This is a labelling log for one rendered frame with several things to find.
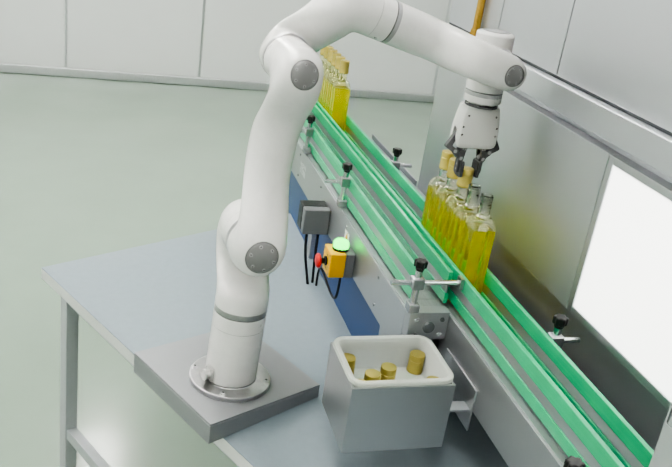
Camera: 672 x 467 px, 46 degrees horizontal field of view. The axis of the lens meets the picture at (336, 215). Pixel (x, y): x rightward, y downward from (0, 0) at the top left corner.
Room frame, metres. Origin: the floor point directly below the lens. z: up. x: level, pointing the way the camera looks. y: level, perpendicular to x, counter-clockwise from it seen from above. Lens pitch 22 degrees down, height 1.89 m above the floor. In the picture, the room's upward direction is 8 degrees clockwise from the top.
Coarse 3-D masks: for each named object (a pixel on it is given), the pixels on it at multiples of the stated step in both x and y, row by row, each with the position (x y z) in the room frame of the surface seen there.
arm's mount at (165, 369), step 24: (144, 360) 1.58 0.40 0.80; (168, 360) 1.60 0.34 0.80; (192, 360) 1.62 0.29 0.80; (264, 360) 1.67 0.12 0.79; (168, 384) 1.50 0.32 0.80; (288, 384) 1.59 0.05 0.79; (312, 384) 1.61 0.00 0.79; (192, 408) 1.43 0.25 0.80; (216, 408) 1.44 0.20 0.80; (240, 408) 1.46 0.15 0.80; (264, 408) 1.49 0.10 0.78; (288, 408) 1.54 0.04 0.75; (216, 432) 1.40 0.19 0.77
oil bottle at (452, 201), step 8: (448, 200) 1.76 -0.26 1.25; (456, 200) 1.74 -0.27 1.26; (464, 200) 1.74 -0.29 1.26; (448, 208) 1.75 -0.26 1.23; (448, 216) 1.74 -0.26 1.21; (440, 224) 1.77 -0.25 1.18; (448, 224) 1.73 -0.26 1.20; (440, 232) 1.77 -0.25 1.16; (448, 232) 1.73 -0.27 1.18; (440, 240) 1.76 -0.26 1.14
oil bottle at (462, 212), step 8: (456, 208) 1.71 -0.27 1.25; (464, 208) 1.69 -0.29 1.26; (472, 208) 1.69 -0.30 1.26; (456, 216) 1.70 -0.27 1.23; (464, 216) 1.68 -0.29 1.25; (456, 224) 1.69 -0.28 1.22; (456, 232) 1.68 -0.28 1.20; (448, 240) 1.71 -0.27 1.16; (456, 240) 1.68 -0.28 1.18; (448, 248) 1.71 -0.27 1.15; (456, 248) 1.67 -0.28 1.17; (456, 256) 1.67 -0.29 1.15
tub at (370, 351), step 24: (360, 336) 1.48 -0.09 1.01; (384, 336) 1.50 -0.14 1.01; (408, 336) 1.51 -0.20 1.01; (360, 360) 1.47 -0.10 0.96; (384, 360) 1.49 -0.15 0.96; (432, 360) 1.46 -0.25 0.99; (360, 384) 1.31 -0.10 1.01; (384, 384) 1.32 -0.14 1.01; (408, 384) 1.34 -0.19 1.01; (432, 384) 1.35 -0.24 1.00
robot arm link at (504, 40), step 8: (480, 32) 1.74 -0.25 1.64; (488, 32) 1.73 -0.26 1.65; (496, 32) 1.74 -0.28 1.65; (504, 32) 1.75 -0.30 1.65; (488, 40) 1.72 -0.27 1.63; (496, 40) 1.72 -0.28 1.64; (504, 40) 1.72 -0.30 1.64; (512, 40) 1.74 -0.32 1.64; (504, 48) 1.72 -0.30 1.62; (512, 48) 1.75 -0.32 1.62; (472, 80) 1.74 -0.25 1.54; (472, 88) 1.73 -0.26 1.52; (480, 88) 1.72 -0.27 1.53; (488, 88) 1.72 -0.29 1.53
